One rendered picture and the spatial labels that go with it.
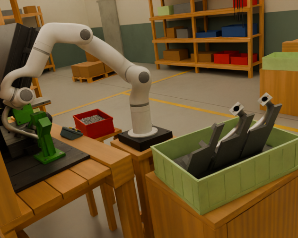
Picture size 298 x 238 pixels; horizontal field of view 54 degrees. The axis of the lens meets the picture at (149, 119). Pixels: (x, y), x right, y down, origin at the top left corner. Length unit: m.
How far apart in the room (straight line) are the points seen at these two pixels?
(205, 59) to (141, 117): 5.62
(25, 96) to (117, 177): 0.62
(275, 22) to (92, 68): 4.52
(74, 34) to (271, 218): 1.32
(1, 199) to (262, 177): 1.12
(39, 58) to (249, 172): 1.14
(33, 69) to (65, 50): 10.33
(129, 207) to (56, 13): 10.57
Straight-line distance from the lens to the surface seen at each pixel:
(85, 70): 8.04
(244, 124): 1.35
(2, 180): 1.31
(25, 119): 1.94
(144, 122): 1.78
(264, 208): 1.51
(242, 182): 1.38
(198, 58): 7.40
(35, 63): 1.60
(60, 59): 11.85
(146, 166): 1.75
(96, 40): 1.70
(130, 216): 1.77
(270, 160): 1.46
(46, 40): 1.61
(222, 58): 6.93
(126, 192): 1.68
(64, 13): 12.00
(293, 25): 6.65
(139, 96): 1.73
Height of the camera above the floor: 1.62
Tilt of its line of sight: 20 degrees down
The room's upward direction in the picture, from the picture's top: 8 degrees counter-clockwise
